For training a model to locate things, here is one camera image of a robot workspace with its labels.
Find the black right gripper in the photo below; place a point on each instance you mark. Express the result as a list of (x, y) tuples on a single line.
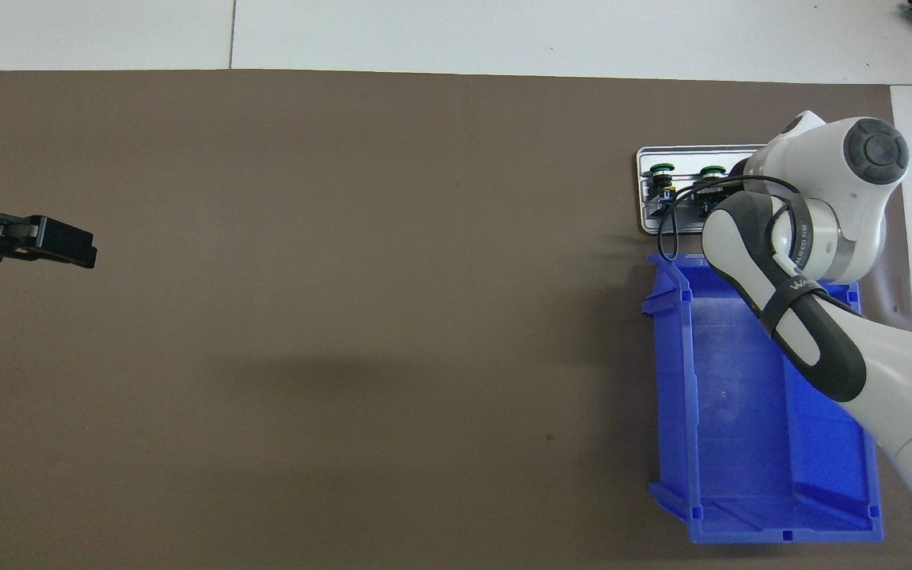
[(729, 194)]

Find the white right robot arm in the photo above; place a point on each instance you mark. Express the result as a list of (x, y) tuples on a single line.
[(820, 174)]

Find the brown table mat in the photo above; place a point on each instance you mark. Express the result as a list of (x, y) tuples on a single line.
[(345, 237)]

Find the silver metal tray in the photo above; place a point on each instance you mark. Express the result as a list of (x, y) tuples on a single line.
[(685, 158)]

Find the blue plastic storage bin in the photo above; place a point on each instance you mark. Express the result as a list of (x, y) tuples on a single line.
[(741, 443)]

